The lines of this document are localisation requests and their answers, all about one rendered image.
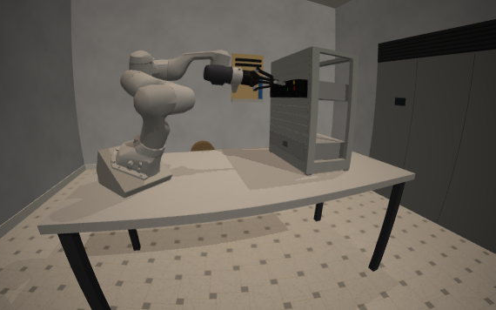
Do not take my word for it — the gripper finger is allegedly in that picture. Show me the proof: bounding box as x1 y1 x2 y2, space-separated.
254 67 285 84
252 80 285 91

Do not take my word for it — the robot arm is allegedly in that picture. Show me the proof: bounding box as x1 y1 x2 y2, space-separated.
111 50 243 180

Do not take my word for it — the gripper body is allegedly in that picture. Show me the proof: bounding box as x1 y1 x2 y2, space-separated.
241 70 259 87

